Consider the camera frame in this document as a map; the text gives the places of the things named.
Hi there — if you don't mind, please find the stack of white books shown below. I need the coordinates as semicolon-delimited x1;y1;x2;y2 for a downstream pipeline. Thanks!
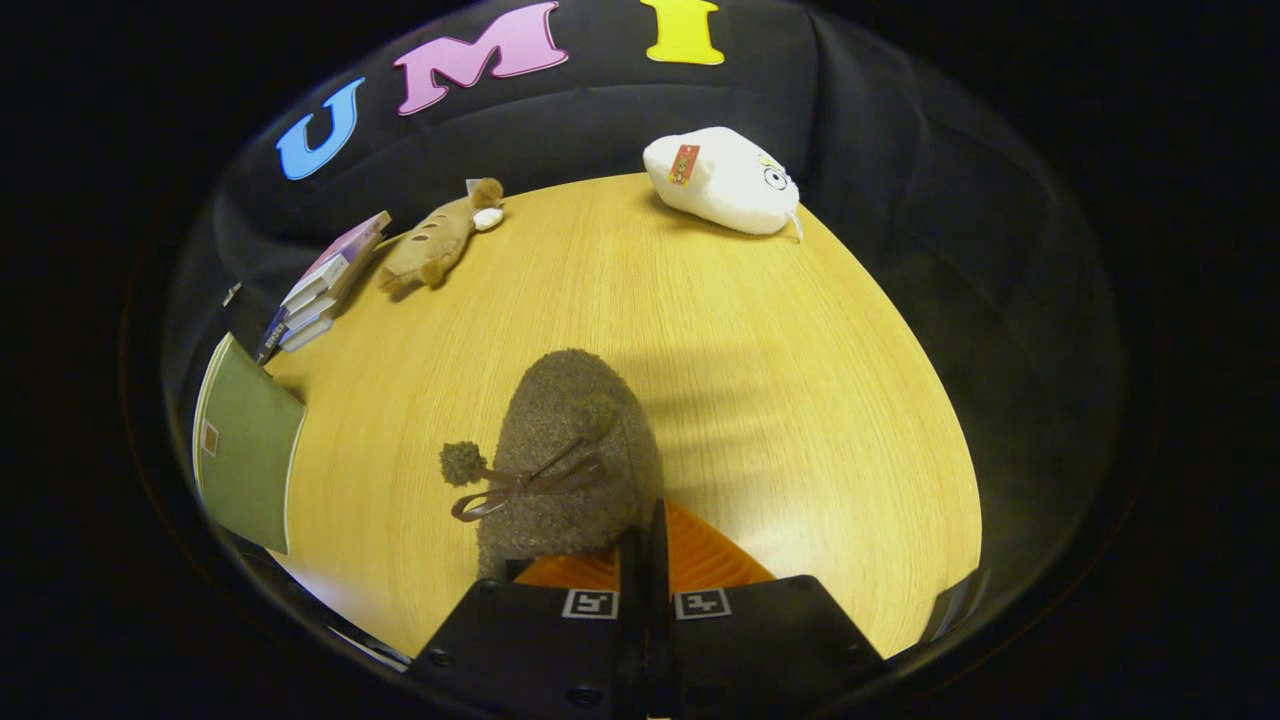
280;265;376;353

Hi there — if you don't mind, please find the brown furry slipper shoe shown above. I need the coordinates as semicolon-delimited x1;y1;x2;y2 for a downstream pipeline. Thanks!
438;348;664;581

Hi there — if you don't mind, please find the white plush toy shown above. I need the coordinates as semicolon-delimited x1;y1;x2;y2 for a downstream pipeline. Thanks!
642;126;804;241

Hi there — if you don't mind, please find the brown plush toy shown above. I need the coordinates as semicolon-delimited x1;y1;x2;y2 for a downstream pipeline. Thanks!
375;178;506;294

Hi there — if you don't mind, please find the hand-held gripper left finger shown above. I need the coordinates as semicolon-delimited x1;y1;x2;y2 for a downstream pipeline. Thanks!
405;530;649;720

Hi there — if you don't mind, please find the green fabric storage box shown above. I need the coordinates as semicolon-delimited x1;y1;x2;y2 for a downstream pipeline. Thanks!
192;332;308;556

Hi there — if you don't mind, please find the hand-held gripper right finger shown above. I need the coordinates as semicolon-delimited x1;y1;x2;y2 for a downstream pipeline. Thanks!
650;498;886;720

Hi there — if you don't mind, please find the pink book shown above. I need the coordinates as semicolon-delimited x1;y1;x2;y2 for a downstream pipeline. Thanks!
280;210;393;306

